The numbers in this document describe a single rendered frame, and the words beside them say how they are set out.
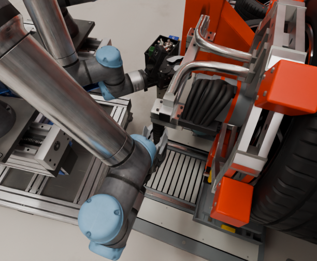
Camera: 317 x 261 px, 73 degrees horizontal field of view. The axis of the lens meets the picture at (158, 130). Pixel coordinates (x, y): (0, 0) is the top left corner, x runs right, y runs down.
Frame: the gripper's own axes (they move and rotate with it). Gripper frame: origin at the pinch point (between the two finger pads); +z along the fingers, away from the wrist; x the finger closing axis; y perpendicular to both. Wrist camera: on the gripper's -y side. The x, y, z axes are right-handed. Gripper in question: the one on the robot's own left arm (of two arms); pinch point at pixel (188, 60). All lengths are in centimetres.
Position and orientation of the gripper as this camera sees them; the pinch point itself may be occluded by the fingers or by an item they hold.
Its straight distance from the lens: 87.9
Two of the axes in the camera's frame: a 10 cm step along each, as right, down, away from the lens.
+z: 9.1, -3.5, 2.2
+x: 4.1, 7.7, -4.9
